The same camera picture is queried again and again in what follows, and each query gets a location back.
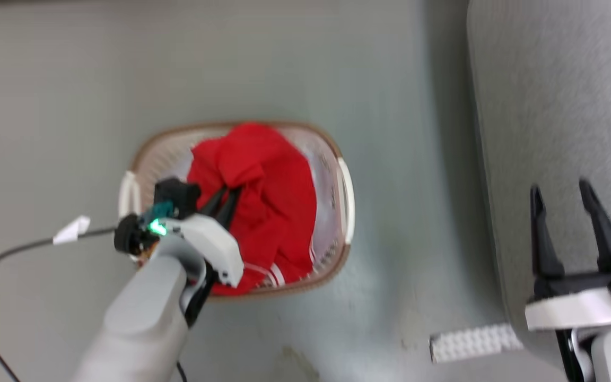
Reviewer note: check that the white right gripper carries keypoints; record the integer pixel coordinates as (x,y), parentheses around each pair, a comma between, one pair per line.
(581,302)

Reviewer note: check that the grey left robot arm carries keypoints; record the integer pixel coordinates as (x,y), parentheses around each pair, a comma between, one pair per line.
(141,318)

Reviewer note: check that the white studded building plate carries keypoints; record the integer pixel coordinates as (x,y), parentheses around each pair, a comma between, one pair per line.
(475,343)

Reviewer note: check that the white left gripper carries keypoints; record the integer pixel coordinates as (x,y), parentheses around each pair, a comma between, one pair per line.
(215,244)

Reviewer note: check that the grey fabric sofa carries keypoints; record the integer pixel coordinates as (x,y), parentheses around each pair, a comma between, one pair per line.
(565,106)

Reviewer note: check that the white perforated laundry basket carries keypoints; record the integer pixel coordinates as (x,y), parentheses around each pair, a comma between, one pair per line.
(337,249)

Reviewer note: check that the red garment with white stripes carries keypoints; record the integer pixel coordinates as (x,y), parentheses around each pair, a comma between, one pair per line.
(273,207)

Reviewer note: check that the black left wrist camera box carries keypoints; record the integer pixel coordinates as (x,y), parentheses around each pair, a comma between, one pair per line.
(175,195)

